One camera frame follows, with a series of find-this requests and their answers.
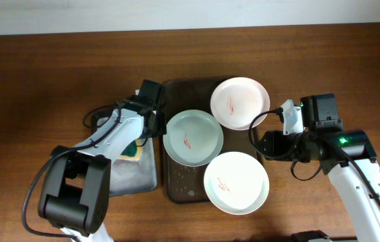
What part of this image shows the green yellow sponge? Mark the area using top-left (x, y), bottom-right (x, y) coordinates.
top-left (119, 140), bottom-right (143, 161)

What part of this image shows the white plate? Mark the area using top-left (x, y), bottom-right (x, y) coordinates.
top-left (203, 151), bottom-right (270, 216)

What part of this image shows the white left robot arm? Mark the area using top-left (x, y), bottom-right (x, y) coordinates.
top-left (38, 80), bottom-right (166, 241)

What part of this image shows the brown serving tray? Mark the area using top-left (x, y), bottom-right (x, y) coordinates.
top-left (162, 76), bottom-right (264, 204)

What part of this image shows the grey-white plate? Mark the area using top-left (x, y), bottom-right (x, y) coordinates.
top-left (163, 110), bottom-right (224, 167)

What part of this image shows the pink plate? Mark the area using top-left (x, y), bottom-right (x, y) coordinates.
top-left (210, 77), bottom-right (270, 130)

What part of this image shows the black soapy water tray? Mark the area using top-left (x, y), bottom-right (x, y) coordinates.
top-left (87, 110), bottom-right (157, 196)

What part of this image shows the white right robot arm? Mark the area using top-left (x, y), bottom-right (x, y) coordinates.
top-left (251, 130), bottom-right (380, 241)

